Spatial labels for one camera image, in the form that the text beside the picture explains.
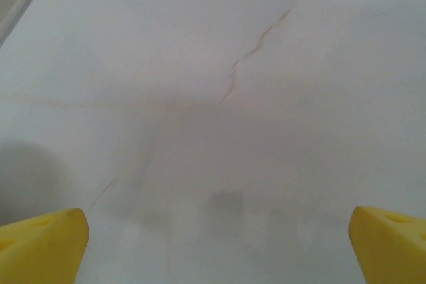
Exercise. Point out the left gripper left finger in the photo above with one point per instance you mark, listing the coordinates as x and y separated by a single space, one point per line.
40 250

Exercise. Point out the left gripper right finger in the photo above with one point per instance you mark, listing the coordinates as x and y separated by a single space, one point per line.
389 247

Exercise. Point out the aluminium side rail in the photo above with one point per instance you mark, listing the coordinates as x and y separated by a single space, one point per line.
20 4

